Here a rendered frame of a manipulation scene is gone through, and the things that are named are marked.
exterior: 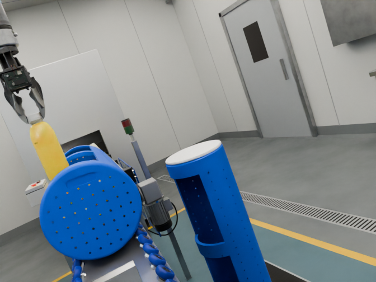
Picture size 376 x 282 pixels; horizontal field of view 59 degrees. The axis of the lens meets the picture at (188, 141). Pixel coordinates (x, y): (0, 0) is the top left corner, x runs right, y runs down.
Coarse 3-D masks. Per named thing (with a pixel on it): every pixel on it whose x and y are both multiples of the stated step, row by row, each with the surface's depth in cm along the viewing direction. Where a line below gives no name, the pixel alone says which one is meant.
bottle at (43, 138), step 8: (40, 120) 100; (32, 128) 98; (40, 128) 98; (48, 128) 99; (32, 136) 98; (40, 136) 98; (48, 136) 99; (56, 136) 102; (40, 144) 98; (48, 144) 99; (56, 144) 100; (40, 152) 99; (48, 152) 99; (56, 152) 100; (40, 160) 100; (48, 160) 99; (56, 160) 100; (64, 160) 102; (48, 168) 100; (56, 168) 100; (48, 176) 101
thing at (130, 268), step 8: (128, 264) 58; (112, 272) 57; (120, 272) 56; (128, 272) 57; (136, 272) 57; (96, 280) 57; (104, 280) 56; (112, 280) 56; (120, 280) 56; (128, 280) 57; (136, 280) 57
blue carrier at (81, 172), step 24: (72, 168) 93; (96, 168) 95; (120, 168) 104; (48, 192) 91; (72, 192) 93; (96, 192) 95; (120, 192) 98; (48, 216) 92; (72, 216) 94; (96, 216) 96; (120, 216) 98; (48, 240) 92; (72, 240) 94; (96, 240) 96; (120, 240) 98
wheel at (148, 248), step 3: (144, 243) 89; (147, 243) 89; (150, 243) 91; (144, 246) 88; (147, 246) 88; (150, 246) 88; (153, 246) 89; (144, 249) 88; (147, 249) 87; (150, 249) 87; (153, 249) 87; (156, 249) 89; (147, 252) 87; (150, 252) 87; (153, 252) 87; (156, 252) 88
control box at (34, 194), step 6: (42, 180) 202; (30, 186) 193; (36, 186) 186; (42, 186) 187; (30, 192) 185; (36, 192) 186; (42, 192) 187; (30, 198) 185; (36, 198) 186; (36, 204) 186
